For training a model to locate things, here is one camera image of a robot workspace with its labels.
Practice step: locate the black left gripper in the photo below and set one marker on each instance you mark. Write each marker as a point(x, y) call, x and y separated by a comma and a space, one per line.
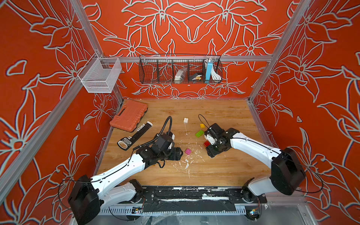
point(176, 155)

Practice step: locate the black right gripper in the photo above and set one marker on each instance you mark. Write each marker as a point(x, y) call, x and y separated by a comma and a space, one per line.
point(210, 152)

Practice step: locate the magenta lego brick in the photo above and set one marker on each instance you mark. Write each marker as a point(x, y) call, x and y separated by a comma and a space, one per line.
point(188, 151)

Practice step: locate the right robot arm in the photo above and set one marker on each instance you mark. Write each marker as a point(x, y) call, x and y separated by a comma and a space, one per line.
point(286, 171)

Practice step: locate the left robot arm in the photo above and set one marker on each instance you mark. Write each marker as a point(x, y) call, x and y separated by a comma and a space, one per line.
point(91, 195)

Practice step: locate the lime green long lego brick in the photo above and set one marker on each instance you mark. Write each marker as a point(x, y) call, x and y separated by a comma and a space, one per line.
point(199, 133)

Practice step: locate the black handheld tool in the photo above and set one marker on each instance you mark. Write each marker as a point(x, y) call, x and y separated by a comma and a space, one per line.
point(126, 142)

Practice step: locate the orange tool case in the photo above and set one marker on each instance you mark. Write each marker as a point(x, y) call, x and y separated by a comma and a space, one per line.
point(129, 116)

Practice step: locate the black item in basket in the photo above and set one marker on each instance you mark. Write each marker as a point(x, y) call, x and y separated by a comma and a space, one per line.
point(196, 77)

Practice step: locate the grey packet in basket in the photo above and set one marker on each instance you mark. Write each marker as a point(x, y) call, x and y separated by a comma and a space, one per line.
point(180, 76)

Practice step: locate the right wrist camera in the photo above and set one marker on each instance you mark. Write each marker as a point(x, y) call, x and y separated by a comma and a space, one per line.
point(213, 133)

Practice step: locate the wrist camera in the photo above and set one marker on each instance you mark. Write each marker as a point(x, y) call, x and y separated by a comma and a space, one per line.
point(213, 133)
point(164, 142)

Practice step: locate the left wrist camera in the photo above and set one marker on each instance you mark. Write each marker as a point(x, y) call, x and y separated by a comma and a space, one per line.
point(164, 142)

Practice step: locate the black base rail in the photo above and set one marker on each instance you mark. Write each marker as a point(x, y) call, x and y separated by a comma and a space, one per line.
point(196, 199)

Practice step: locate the black wire basket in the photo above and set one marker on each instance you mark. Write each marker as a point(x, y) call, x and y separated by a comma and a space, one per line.
point(162, 68)

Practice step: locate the white wire basket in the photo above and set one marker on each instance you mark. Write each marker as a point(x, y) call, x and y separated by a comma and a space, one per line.
point(100, 76)

